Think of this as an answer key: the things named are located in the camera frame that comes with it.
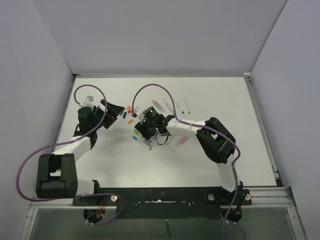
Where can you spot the orange highlighter body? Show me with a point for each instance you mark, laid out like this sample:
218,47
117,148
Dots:
158,106

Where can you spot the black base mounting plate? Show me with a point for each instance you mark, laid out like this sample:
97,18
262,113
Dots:
169,202

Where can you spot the dark blue pen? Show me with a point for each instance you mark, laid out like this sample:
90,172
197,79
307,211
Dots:
169,106

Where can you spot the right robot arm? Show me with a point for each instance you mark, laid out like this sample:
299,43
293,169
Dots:
217,142

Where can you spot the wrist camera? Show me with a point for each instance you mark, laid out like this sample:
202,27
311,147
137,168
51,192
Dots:
87,100
137,111

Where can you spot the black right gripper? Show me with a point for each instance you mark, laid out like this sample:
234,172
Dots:
141,126

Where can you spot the dark green pen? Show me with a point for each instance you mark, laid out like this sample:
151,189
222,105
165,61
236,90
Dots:
178,106

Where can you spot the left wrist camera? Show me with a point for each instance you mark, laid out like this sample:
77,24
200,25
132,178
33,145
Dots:
87,100

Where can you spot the light blue cap pen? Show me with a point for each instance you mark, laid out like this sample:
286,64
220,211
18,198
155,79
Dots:
142,143

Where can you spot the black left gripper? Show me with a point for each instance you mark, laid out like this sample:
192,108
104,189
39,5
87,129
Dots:
113,111

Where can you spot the orange highlighter cap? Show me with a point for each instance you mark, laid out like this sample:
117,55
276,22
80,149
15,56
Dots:
129,109

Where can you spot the teal cap pen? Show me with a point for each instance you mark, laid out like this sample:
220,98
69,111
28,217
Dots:
146,141

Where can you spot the right side aluminium rail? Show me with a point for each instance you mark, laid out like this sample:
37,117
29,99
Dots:
247,79

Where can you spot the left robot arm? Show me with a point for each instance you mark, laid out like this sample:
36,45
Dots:
56,174

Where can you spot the aluminium frame rail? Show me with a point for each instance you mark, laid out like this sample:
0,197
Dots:
273,215

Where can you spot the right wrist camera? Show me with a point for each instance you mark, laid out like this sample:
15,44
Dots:
137,111

